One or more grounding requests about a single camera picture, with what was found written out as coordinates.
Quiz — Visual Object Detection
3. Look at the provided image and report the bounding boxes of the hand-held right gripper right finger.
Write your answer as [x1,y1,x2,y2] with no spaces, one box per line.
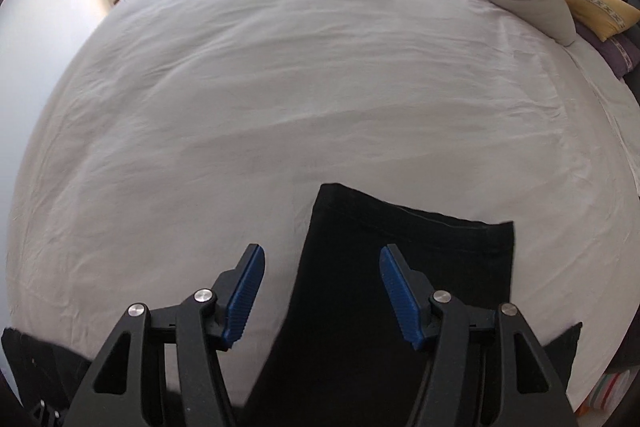
[378,244,581,427]

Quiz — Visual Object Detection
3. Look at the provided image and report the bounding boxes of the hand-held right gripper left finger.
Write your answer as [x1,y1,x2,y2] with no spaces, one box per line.
[62,243,266,427]

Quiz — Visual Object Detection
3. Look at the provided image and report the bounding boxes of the black pants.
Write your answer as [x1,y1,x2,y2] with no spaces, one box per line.
[0,183,584,427]

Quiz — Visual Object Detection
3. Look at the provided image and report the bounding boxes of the bed with white sheet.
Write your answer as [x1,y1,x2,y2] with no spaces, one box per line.
[7,0,640,413]

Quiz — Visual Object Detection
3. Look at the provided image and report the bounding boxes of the striped cloth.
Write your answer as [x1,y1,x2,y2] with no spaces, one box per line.
[575,366,637,418]

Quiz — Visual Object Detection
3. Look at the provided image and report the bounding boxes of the purple pillow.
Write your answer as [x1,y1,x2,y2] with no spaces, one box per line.
[575,23,640,80]

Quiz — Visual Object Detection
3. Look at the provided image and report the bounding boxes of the yellow patterned pillow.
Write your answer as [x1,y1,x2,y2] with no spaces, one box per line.
[564,0,640,42]

